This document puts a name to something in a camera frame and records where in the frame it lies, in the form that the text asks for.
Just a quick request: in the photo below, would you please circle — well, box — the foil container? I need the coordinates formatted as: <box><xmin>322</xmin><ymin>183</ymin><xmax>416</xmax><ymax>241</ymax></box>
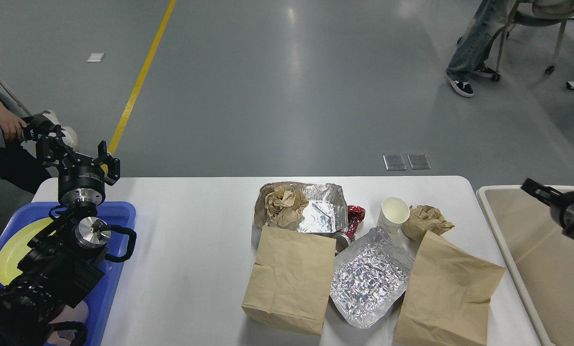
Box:
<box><xmin>330</xmin><ymin>226</ymin><xmax>414</xmax><ymax>329</ymax></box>

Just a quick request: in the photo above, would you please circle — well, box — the floor outlet plate right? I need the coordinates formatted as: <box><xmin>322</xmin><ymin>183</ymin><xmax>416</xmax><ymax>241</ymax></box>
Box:
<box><xmin>407</xmin><ymin>154</ymin><xmax>432</xmax><ymax>170</ymax></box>

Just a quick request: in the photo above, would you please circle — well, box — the crumpled brown paper in tray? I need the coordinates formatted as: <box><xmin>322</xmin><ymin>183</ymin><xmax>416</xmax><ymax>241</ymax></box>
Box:
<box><xmin>265</xmin><ymin>186</ymin><xmax>309</xmax><ymax>226</ymax></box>

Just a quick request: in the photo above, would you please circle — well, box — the yellow plastic plate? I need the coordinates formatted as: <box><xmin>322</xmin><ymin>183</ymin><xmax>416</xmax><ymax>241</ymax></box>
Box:
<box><xmin>0</xmin><ymin>217</ymin><xmax>52</xmax><ymax>285</ymax></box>

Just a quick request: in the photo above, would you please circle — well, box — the person's hand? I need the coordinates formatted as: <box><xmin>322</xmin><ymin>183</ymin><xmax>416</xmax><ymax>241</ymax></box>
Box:
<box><xmin>0</xmin><ymin>101</ymin><xmax>27</xmax><ymax>141</ymax></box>

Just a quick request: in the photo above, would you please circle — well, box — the pink mug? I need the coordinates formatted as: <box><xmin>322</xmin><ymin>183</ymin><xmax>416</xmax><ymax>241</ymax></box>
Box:
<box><xmin>47</xmin><ymin>301</ymin><xmax>89</xmax><ymax>346</ymax></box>

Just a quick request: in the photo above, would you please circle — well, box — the white paper cup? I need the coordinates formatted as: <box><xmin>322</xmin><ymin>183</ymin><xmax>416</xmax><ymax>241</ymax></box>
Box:
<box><xmin>377</xmin><ymin>197</ymin><xmax>410</xmax><ymax>235</ymax></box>

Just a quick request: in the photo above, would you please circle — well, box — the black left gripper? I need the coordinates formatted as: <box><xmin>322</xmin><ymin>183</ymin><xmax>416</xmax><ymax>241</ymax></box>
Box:
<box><xmin>35</xmin><ymin>135</ymin><xmax>121</xmax><ymax>208</ymax></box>

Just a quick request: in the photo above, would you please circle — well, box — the floor outlet plate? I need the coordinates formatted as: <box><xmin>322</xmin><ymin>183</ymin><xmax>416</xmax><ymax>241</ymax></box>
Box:
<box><xmin>383</xmin><ymin>155</ymin><xmax>407</xmax><ymax>171</ymax></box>
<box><xmin>407</xmin><ymin>154</ymin><xmax>432</xmax><ymax>170</ymax></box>

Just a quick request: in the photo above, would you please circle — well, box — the walking person in jeans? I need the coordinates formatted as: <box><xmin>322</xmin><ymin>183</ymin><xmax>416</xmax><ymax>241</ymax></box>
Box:
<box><xmin>446</xmin><ymin>0</ymin><xmax>521</xmax><ymax>97</ymax></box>

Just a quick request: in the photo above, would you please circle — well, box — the foil tray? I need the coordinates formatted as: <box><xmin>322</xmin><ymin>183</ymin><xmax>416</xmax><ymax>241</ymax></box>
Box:
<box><xmin>254</xmin><ymin>181</ymin><xmax>348</xmax><ymax>234</ymax></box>

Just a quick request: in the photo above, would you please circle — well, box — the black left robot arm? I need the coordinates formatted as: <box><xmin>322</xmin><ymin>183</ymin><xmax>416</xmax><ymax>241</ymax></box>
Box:
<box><xmin>0</xmin><ymin>135</ymin><xmax>137</xmax><ymax>346</ymax></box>

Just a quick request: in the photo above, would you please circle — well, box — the crushed red can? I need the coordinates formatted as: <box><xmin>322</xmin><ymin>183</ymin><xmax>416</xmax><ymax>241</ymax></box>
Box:
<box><xmin>332</xmin><ymin>205</ymin><xmax>366</xmax><ymax>255</ymax></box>

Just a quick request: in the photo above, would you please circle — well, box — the crumpled brown paper ball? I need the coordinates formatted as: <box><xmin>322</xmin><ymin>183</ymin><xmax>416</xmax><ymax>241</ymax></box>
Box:
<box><xmin>401</xmin><ymin>205</ymin><xmax>455</xmax><ymax>243</ymax></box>

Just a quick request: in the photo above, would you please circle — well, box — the beige waste bin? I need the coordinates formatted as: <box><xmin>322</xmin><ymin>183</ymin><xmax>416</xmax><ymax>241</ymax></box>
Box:
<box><xmin>477</xmin><ymin>185</ymin><xmax>574</xmax><ymax>346</ymax></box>

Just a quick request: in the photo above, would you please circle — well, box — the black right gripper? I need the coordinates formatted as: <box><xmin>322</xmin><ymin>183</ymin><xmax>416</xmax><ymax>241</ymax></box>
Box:
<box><xmin>520</xmin><ymin>178</ymin><xmax>574</xmax><ymax>229</ymax></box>

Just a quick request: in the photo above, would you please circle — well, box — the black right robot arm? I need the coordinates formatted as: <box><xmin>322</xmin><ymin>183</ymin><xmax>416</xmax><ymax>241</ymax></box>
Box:
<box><xmin>520</xmin><ymin>178</ymin><xmax>574</xmax><ymax>241</ymax></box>

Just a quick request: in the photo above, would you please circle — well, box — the blue plastic tray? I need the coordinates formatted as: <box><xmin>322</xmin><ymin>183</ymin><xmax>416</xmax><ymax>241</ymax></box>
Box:
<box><xmin>0</xmin><ymin>201</ymin><xmax>136</xmax><ymax>346</ymax></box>

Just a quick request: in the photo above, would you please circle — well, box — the white office chair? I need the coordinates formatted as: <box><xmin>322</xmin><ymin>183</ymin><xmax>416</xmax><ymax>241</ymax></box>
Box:
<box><xmin>491</xmin><ymin>0</ymin><xmax>574</xmax><ymax>82</ymax></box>

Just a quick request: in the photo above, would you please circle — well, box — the brown paper bag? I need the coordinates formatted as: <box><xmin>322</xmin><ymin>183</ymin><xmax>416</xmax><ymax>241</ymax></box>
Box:
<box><xmin>393</xmin><ymin>232</ymin><xmax>506</xmax><ymax>346</ymax></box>
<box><xmin>241</xmin><ymin>226</ymin><xmax>336</xmax><ymax>336</ymax></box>

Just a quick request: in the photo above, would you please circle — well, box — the floor outlet plate left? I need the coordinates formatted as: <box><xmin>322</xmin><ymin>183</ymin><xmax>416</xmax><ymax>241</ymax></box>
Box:
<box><xmin>383</xmin><ymin>155</ymin><xmax>407</xmax><ymax>171</ymax></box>

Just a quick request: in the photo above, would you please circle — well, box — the seated person in black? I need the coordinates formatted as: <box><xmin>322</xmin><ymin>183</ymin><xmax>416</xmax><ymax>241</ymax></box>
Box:
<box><xmin>0</xmin><ymin>99</ymin><xmax>51</xmax><ymax>194</ymax></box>

